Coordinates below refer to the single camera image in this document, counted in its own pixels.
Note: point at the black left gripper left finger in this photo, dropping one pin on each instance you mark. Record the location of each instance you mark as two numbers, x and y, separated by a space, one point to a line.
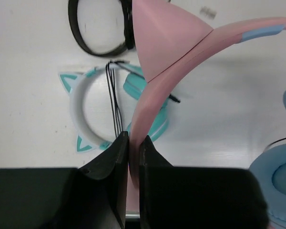
90 197

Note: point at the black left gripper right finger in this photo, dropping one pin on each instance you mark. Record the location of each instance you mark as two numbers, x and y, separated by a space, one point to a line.
197 197

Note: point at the pink and blue cat headphones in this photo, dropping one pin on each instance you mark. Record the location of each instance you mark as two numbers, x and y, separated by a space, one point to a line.
233 117

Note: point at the teal and white cat headphones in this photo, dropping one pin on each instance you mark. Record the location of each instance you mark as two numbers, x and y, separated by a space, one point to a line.
76 85

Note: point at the black headphones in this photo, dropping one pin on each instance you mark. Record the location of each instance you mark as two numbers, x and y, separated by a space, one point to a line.
102 28

